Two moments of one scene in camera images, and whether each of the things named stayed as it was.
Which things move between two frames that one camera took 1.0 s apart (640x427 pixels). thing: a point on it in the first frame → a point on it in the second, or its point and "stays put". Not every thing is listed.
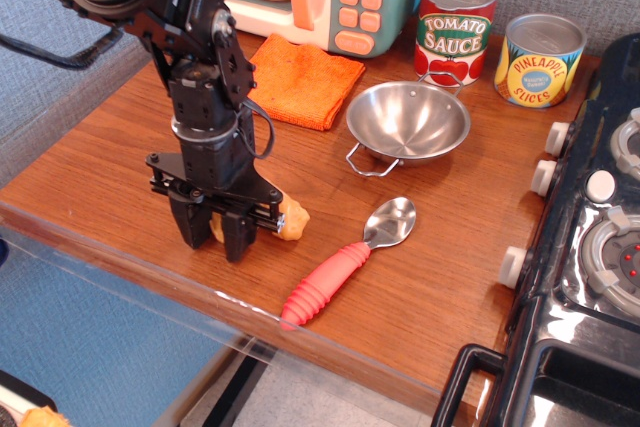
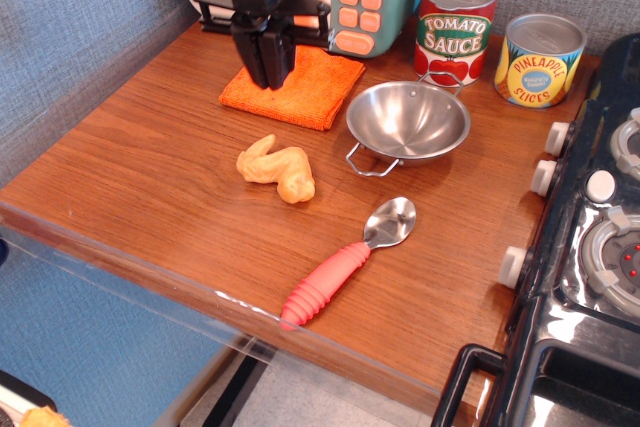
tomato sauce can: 454,23 stays put
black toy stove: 572,355 stays put
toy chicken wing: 295,219 → 288,168
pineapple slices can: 540,60 stays put
